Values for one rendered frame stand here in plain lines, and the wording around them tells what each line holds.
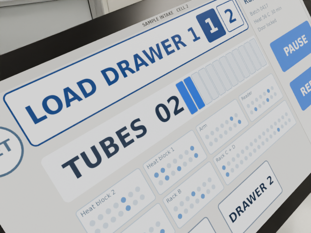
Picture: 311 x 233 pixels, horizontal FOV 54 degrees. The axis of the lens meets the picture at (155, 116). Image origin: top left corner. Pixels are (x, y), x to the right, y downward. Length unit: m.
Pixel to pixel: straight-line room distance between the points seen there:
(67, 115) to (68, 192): 0.07
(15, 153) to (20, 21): 0.89
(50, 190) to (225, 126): 0.20
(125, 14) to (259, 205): 0.26
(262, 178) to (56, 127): 0.24
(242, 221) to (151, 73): 0.19
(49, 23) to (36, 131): 0.86
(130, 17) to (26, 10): 0.81
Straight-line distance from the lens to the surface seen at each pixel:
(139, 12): 0.34
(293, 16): 0.50
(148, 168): 0.30
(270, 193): 0.40
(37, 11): 1.11
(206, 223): 0.34
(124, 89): 0.30
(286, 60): 0.46
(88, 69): 0.29
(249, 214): 0.38
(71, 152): 0.28
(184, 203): 0.32
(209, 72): 0.36
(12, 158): 0.27
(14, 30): 1.16
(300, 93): 0.46
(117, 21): 0.32
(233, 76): 0.38
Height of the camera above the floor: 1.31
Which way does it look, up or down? 40 degrees down
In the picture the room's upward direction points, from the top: 6 degrees counter-clockwise
